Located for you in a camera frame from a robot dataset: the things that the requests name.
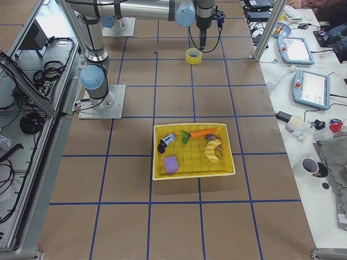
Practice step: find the grey cloth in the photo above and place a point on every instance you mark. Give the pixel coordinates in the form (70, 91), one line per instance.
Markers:
(331, 149)

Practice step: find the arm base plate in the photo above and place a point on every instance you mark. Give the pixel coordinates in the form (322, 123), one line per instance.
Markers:
(111, 107)
(118, 27)

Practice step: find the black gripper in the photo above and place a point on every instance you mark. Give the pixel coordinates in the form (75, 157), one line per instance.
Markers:
(203, 24)

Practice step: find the white paper cup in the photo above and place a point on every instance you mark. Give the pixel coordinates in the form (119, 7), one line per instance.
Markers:
(294, 123)

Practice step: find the brown toy root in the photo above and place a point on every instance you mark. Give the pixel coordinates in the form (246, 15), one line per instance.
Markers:
(212, 137)

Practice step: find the orange toy carrot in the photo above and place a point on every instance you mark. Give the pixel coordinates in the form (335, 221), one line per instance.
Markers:
(195, 134)

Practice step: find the toy croissant bread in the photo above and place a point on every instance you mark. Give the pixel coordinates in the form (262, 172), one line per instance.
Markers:
(210, 150)

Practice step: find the yellow tape roll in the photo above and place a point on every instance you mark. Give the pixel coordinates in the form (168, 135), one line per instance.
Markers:
(193, 56)

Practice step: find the teach pendant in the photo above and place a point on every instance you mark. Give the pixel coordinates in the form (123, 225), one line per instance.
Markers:
(294, 50)
(311, 89)

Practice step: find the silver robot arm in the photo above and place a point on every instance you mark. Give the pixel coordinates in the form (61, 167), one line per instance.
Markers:
(184, 13)

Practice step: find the black power adapter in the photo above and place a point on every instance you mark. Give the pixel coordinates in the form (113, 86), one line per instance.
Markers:
(282, 116)

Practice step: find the white mug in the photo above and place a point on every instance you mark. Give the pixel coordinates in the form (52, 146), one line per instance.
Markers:
(308, 166)

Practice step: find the aluminium frame post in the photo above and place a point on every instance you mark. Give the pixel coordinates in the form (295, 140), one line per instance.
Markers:
(266, 35)

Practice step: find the upper teach pendant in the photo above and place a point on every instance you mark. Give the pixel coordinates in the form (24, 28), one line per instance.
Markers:
(294, 50)

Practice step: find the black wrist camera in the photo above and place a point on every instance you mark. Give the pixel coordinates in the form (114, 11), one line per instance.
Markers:
(219, 17)

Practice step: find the blue plate with brass part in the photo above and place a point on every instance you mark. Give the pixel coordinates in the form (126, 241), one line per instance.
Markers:
(281, 30)

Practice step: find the purple block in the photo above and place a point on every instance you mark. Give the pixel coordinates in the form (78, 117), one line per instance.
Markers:
(171, 165)

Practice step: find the lower teach pendant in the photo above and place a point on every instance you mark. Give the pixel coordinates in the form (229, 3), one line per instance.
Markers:
(311, 89)

